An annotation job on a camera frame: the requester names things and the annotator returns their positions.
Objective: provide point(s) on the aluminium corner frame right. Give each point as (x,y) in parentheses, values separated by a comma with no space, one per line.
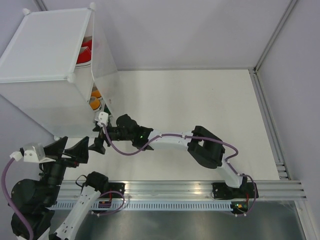
(261,97)

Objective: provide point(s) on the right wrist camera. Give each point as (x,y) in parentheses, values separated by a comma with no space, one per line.
(102,118)

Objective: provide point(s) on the orange sneaker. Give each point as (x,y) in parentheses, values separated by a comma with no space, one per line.
(95,93)
(95,104)

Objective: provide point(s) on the aluminium corner frame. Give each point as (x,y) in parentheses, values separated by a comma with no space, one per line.
(40,4)
(261,97)

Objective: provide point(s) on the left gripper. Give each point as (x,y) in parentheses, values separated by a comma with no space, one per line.
(80,150)

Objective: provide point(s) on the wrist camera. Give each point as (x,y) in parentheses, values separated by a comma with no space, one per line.
(102,118)
(31,153)

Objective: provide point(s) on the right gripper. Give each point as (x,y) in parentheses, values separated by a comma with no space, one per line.
(98,146)

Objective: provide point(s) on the white slotted cable duct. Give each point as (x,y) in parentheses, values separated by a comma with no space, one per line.
(143,205)

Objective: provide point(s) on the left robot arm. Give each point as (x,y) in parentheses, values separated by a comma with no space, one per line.
(31,200)

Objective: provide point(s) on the aluminium corner frame left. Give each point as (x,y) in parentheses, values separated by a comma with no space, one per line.
(40,4)

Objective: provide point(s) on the transparent cabinet door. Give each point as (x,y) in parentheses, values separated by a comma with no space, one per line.
(103,68)

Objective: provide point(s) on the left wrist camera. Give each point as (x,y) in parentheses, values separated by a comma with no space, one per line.
(31,153)

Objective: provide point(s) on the white plastic shoe cabinet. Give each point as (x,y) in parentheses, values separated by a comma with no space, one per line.
(38,72)

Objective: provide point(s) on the aluminium mounting rail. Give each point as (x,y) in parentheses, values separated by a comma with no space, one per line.
(269,190)

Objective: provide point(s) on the green sneaker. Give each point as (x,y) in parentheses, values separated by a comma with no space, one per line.
(106,110)

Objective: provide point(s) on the red sneaker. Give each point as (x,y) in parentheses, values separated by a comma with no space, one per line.
(84,57)
(87,42)

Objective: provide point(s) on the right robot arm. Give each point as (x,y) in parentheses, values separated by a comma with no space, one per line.
(208,150)

